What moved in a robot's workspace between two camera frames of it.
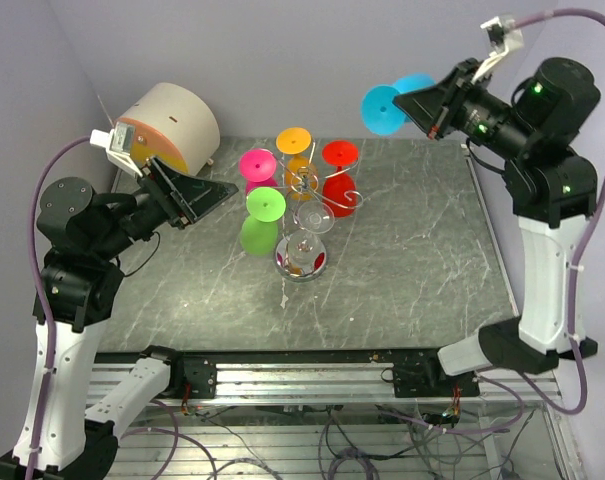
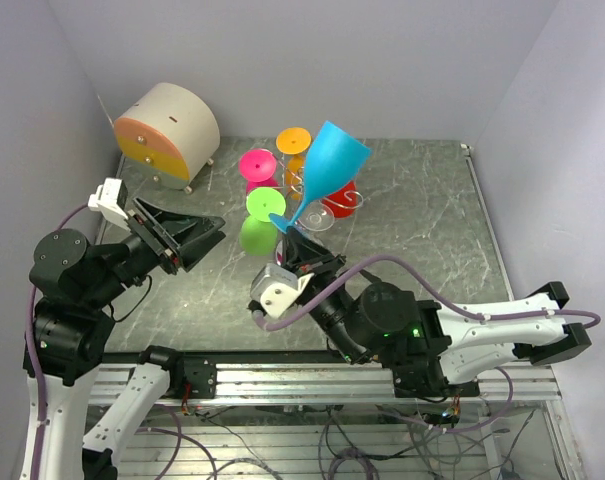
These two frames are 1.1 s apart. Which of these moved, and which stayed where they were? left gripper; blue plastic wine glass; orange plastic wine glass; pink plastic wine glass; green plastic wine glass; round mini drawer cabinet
Moved: blue plastic wine glass; left gripper
Stayed: round mini drawer cabinet; green plastic wine glass; orange plastic wine glass; pink plastic wine glass
